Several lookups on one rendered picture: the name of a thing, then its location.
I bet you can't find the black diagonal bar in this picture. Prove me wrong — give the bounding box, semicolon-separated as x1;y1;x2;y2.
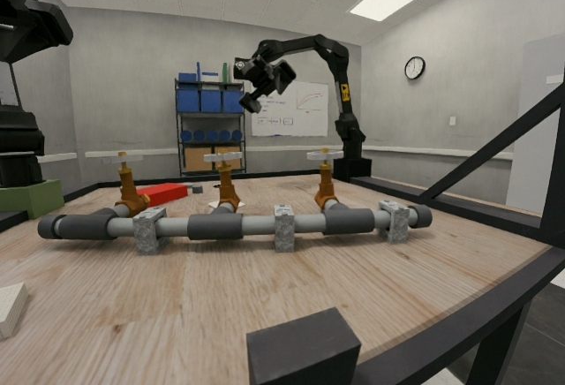
419;65;565;250

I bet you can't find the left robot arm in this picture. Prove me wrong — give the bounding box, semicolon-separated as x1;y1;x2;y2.
0;24;47;188

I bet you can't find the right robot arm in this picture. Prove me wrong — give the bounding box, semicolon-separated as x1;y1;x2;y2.
233;34;366;159

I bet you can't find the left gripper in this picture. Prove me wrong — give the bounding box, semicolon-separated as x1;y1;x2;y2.
0;0;73;64

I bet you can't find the red rectangular block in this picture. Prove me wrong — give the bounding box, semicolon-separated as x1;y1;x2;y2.
137;183;188;208

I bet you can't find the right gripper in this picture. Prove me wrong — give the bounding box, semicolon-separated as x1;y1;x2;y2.
239;59;297;114

